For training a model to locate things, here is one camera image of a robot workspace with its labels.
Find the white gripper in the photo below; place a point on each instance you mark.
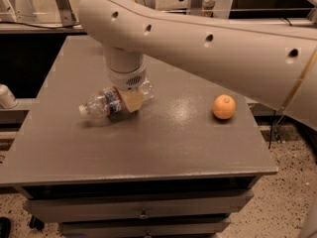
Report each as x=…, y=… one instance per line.
x=129, y=80

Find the clear plastic water bottle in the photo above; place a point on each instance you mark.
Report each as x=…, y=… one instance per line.
x=109, y=101

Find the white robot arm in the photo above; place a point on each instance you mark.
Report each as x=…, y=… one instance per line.
x=270, y=62

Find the white bottle at left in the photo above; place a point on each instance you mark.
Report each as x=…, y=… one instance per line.
x=7, y=98

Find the grey drawer cabinet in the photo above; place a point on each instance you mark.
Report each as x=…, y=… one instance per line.
x=173, y=144

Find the orange fruit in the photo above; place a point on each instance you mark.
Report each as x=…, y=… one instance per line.
x=224, y=107

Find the upper grey drawer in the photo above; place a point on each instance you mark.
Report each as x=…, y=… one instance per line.
x=139, y=206

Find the grey drawer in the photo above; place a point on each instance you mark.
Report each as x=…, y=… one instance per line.
x=145, y=228
x=139, y=206

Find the lower grey drawer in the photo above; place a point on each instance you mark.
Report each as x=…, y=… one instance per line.
x=145, y=228

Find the black caster wheel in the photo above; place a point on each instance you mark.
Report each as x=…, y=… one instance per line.
x=36, y=223

